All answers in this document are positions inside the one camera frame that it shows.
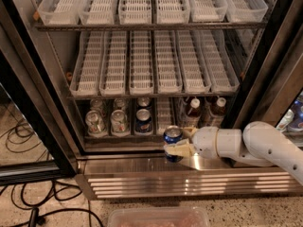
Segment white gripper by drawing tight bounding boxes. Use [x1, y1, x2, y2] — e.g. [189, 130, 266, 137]
[164, 127, 219, 159]

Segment blue pepsi can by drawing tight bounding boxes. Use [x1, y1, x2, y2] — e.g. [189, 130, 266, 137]
[136, 97, 152, 110]
[163, 125, 183, 163]
[134, 109, 152, 135]

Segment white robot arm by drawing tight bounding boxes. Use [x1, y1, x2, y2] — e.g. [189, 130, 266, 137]
[164, 121, 303, 184]

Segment silver green can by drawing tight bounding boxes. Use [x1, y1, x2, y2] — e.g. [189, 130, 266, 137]
[111, 110, 130, 137]
[85, 110, 107, 138]

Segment stainless fridge base grille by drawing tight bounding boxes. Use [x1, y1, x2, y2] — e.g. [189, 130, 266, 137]
[75, 153, 303, 200]

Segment silver green can front left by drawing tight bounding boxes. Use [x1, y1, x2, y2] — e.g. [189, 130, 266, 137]
[85, 110, 107, 138]

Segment right fridge glass door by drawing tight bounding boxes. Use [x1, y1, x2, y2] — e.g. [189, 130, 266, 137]
[221, 0, 303, 168]

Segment silver can rear left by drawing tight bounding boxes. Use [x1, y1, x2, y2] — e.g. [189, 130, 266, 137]
[90, 99, 106, 114]

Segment white can behind right door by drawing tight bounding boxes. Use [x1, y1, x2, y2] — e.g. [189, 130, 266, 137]
[276, 109, 294, 131]

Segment blue can behind right door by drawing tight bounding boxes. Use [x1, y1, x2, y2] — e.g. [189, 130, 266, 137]
[287, 99, 303, 132]

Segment open glass fridge door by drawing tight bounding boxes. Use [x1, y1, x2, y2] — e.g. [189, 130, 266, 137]
[0, 0, 78, 185]

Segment tea bottle white cap left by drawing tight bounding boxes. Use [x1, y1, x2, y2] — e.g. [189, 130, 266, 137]
[179, 96, 202, 127]

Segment tea bottle white cap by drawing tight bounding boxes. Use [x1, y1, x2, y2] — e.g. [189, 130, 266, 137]
[202, 97, 226, 128]
[179, 96, 202, 127]

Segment tea bottle white cap right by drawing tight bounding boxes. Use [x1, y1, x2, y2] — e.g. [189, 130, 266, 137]
[202, 97, 226, 128]

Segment clear plastic container on floor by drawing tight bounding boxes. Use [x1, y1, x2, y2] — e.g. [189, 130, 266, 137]
[107, 207, 211, 227]

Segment middle wire shelf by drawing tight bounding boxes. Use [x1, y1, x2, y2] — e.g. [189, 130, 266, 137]
[67, 92, 237, 100]

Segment wire shelf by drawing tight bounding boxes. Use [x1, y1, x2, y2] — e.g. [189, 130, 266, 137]
[35, 22, 266, 31]
[67, 92, 237, 100]

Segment black cables on floor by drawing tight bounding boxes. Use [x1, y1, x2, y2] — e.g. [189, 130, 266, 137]
[0, 104, 105, 227]

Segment top wire shelf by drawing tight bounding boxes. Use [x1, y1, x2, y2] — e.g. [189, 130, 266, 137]
[35, 22, 266, 31]

